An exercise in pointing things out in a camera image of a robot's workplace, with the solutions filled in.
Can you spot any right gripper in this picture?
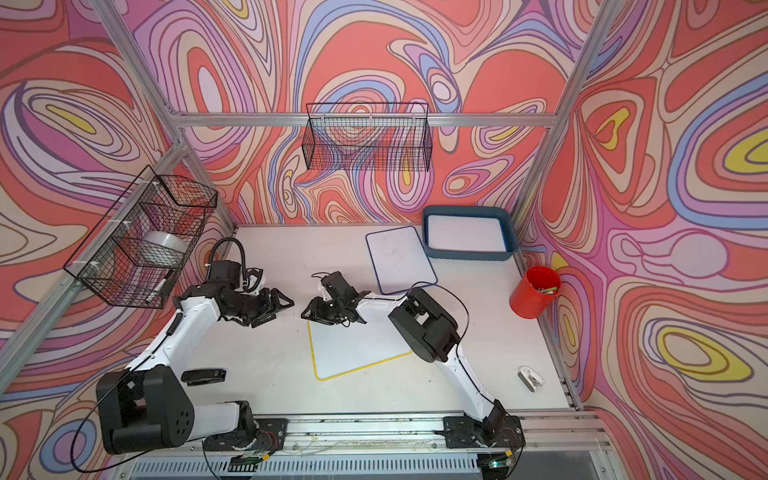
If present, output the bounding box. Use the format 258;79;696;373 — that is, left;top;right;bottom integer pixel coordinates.
301;297;345;325

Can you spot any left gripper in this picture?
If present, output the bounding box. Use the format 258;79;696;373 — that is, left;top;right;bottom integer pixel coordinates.
225;287;292;327

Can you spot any yellow framed whiteboard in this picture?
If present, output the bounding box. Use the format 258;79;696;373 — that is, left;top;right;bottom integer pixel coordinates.
307;319;412;381

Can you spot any blue whiteboard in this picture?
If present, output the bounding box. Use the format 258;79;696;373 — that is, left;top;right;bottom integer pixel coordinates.
365;226;438;295
426;215;507;253

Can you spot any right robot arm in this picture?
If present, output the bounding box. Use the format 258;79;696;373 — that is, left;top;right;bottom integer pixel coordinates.
301;271;508;448

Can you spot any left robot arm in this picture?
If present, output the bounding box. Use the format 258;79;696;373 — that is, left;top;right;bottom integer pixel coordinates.
92;257;294;461

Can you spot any teal plastic storage box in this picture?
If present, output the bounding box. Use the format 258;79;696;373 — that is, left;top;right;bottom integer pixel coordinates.
422;205;519;261

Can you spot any white whiteboard eraser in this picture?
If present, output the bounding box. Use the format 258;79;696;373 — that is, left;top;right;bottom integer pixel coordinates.
517;366;544;393

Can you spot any silver tape roll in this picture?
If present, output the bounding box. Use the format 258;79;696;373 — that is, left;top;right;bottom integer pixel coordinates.
143;230;188;254

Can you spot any marker in left basket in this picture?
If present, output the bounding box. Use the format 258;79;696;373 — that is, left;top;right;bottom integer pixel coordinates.
145;272;173;306

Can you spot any green circuit board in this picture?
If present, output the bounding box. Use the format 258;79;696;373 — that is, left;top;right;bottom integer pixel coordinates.
228;456;264;472

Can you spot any red plastic cup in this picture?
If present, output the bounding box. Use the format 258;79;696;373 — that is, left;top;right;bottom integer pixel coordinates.
509;266;562;319

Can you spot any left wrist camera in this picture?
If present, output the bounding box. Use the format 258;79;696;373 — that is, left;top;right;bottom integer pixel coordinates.
205;260;264;293

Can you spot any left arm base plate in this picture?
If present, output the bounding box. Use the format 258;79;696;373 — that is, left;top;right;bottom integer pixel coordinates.
203;417;288;454

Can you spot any left black wire basket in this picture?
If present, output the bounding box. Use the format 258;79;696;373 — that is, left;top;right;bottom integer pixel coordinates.
64;167;218;309

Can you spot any black wire basket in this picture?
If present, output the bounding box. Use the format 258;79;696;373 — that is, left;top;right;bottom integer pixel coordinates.
301;101;433;172
64;167;218;309

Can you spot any back black wire basket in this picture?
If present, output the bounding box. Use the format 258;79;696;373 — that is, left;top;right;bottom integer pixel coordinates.
301;101;433;172

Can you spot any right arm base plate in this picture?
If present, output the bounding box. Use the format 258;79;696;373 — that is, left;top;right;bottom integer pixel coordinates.
438;415;527;451

